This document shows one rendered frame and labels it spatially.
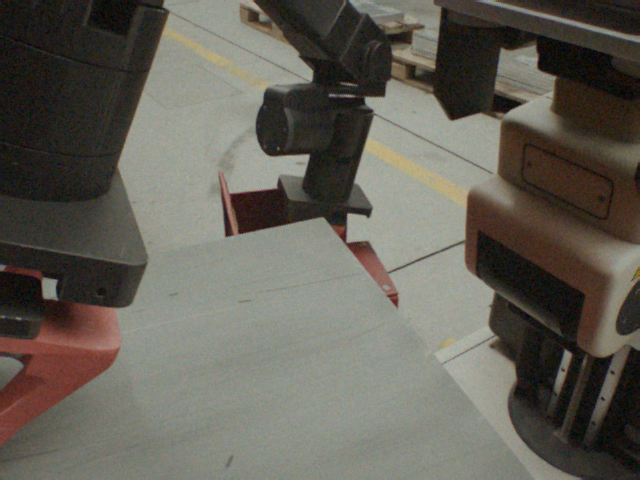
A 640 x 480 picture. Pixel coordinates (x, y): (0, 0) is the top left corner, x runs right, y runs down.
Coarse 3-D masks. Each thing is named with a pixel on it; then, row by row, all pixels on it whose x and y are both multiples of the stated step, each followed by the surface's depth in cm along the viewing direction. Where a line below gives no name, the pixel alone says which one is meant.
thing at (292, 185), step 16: (320, 160) 68; (352, 160) 68; (288, 176) 73; (304, 176) 71; (320, 176) 68; (336, 176) 68; (352, 176) 69; (288, 192) 69; (304, 192) 70; (320, 192) 69; (336, 192) 69; (352, 192) 73; (288, 208) 68; (336, 208) 70; (352, 208) 70; (368, 208) 71
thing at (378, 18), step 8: (352, 0) 443; (360, 0) 443; (368, 0) 441; (360, 8) 422; (368, 8) 421; (376, 8) 422; (384, 8) 422; (392, 8) 421; (376, 16) 403; (384, 16) 406; (392, 16) 410; (400, 16) 413
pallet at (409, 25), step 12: (240, 12) 465; (252, 12) 457; (252, 24) 454; (264, 24) 454; (384, 24) 406; (396, 24) 406; (408, 24) 407; (420, 24) 414; (276, 36) 428; (396, 36) 427; (408, 36) 416
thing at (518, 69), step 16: (416, 32) 345; (432, 32) 345; (416, 48) 349; (432, 48) 338; (528, 48) 319; (512, 64) 301; (528, 64) 296; (496, 80) 311; (512, 80) 304; (528, 80) 296; (544, 80) 289
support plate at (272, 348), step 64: (192, 256) 30; (256, 256) 30; (320, 256) 30; (128, 320) 26; (192, 320) 26; (256, 320) 26; (320, 320) 26; (384, 320) 26; (0, 384) 23; (128, 384) 23; (192, 384) 23; (256, 384) 23; (320, 384) 23; (384, 384) 23; (448, 384) 23; (0, 448) 20; (64, 448) 20; (128, 448) 20; (192, 448) 20; (256, 448) 21; (320, 448) 21; (384, 448) 20; (448, 448) 21
